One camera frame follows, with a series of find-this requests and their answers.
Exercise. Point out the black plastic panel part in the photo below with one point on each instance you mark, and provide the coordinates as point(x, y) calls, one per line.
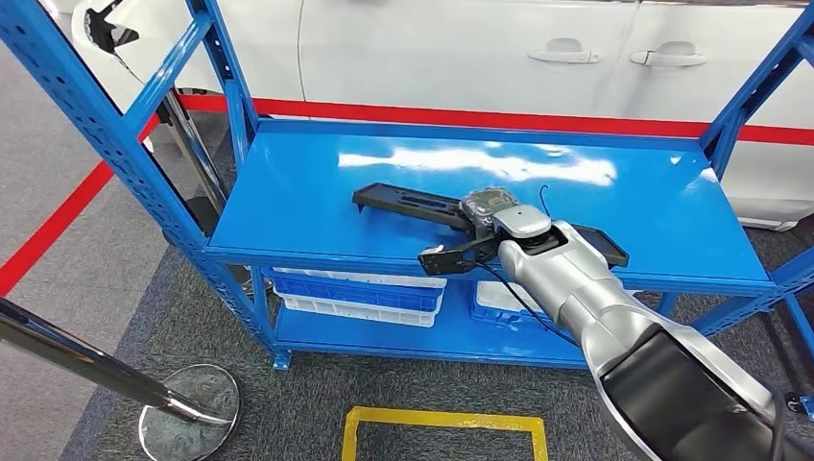
point(407, 203)

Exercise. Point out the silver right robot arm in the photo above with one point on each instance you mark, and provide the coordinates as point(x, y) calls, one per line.
point(604, 299)

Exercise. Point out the white plastic bin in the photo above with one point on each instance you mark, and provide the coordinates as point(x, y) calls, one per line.
point(356, 279)
point(356, 313)
point(502, 296)

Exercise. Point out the chrome stanchion post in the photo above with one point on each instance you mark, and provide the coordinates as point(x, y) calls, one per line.
point(191, 149)
point(76, 359)

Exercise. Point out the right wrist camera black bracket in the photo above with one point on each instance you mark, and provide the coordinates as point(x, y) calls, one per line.
point(445, 261)

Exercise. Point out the red barrier belt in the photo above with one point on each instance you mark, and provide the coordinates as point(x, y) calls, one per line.
point(57, 219)
point(445, 118)

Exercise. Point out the blue metal shelf rack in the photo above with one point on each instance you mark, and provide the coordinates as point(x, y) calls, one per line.
point(305, 210)

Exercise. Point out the white car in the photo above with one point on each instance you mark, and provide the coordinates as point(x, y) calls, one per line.
point(413, 51)

